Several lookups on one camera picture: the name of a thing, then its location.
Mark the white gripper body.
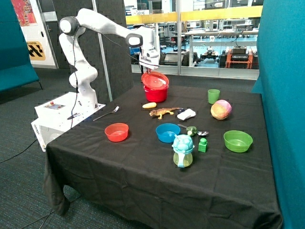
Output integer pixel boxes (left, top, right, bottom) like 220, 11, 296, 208
139, 46, 159, 70

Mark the orange-red plastic plate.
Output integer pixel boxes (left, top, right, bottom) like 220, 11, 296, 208
141, 71, 169, 90

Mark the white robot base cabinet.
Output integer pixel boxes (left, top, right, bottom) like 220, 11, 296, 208
31, 92, 105, 152

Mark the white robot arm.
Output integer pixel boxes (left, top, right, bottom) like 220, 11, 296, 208
59, 8, 160, 109

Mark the deep red plastic bowl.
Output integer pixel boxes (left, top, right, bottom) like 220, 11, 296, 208
143, 86, 169, 103

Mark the blue plastic bowl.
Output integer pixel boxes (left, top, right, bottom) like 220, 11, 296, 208
155, 123, 181, 143

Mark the small orange-red bowl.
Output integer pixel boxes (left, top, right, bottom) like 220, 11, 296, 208
104, 123, 129, 142

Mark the green plastic bowl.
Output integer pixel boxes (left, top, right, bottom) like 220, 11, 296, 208
223, 130, 253, 153

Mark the yellow toy corn cob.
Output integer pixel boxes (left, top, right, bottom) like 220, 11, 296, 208
142, 102, 157, 109

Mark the yellow brown toy lizard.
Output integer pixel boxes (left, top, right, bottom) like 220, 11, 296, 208
149, 107, 180, 120

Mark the metal fork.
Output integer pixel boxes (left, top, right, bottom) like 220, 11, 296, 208
93, 106, 120, 121

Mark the dark blue small ball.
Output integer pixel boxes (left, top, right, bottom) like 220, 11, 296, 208
178, 108, 185, 114

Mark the white folded cloth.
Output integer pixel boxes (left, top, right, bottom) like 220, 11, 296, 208
177, 109, 196, 121

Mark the green plastic cup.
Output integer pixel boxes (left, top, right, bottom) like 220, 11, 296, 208
208, 89, 220, 104

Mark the green white toy vegetable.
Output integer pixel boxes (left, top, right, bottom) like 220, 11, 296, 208
186, 126, 198, 136

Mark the metal spoon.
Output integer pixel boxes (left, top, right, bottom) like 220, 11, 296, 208
178, 124, 209, 136

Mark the multicolour soft ball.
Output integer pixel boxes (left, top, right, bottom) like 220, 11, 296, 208
211, 100, 232, 120

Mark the blue turtle sippy cup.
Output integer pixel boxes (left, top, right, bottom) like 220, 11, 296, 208
172, 135, 194, 168

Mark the green toy block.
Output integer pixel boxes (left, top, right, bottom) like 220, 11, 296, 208
198, 138, 207, 153

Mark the black tablecloth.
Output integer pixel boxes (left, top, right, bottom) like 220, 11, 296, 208
43, 86, 283, 229

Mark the yellow black hazard sign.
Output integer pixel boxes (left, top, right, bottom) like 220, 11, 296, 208
26, 41, 46, 61

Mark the teal sofa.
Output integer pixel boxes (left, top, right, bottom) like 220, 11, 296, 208
0, 0, 39, 92

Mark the teal partition panel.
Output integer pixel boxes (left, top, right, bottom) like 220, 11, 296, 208
253, 0, 305, 229

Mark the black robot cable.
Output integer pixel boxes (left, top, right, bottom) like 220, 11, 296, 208
71, 26, 143, 131

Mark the red wall poster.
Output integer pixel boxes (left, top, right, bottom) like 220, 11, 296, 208
11, 0, 38, 27

